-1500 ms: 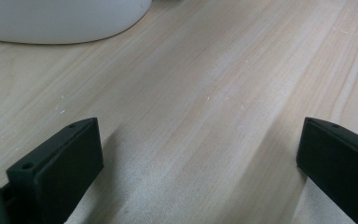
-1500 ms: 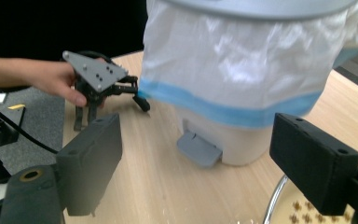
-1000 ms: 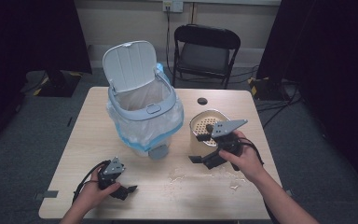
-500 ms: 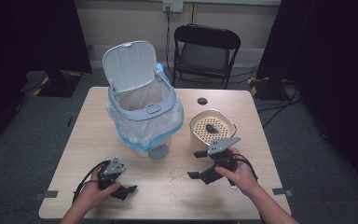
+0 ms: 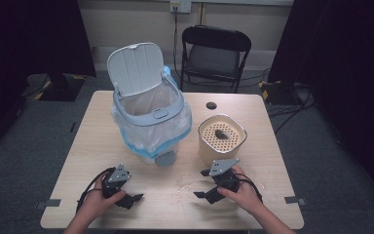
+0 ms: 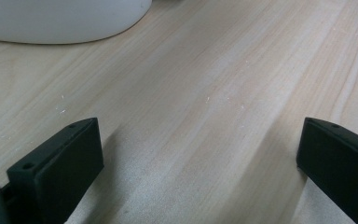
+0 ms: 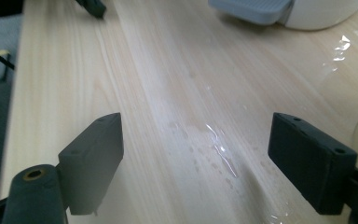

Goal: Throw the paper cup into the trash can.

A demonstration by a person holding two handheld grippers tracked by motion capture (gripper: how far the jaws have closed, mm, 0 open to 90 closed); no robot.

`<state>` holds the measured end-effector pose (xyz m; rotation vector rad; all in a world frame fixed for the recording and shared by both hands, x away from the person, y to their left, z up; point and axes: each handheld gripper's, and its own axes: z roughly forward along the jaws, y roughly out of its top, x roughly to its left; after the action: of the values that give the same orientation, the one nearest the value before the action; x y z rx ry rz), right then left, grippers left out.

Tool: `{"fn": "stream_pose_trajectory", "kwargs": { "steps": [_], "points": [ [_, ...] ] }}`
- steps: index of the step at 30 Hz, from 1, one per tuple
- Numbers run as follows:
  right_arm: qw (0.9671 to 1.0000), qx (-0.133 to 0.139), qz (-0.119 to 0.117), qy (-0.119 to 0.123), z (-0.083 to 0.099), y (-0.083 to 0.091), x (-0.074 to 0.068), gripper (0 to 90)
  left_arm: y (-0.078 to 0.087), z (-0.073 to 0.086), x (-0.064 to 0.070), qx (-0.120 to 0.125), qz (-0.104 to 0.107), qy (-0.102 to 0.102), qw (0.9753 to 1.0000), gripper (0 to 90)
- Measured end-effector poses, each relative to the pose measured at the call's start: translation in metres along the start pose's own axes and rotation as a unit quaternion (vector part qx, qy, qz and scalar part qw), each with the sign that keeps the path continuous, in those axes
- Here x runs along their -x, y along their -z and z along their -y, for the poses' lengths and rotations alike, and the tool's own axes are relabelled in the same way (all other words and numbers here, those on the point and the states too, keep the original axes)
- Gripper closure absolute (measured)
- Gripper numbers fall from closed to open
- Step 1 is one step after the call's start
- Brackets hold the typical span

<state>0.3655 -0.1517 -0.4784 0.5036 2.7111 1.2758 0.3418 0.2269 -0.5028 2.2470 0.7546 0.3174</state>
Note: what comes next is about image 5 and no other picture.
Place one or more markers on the dark wet tea leaves clump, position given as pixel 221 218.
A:
pixel 221 134

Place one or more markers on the black folding chair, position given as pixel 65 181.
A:
pixel 214 60

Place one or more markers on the grey tape strip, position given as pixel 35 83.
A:
pixel 294 200
pixel 50 203

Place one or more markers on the clear blue-edged plastic bin liner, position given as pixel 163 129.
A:
pixel 149 138

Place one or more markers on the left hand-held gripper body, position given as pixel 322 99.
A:
pixel 117 178

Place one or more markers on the white wall outlet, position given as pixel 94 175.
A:
pixel 180 6

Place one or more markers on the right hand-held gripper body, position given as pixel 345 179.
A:
pixel 225 177

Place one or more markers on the dark curtain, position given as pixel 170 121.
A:
pixel 344 65
pixel 19 48

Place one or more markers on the person's right hand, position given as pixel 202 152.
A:
pixel 245 195

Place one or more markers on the beige container with perforated strainer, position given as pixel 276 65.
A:
pixel 207 152

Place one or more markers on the white grey pedal trash can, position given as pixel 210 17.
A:
pixel 149 118

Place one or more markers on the person's left hand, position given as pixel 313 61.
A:
pixel 95 201

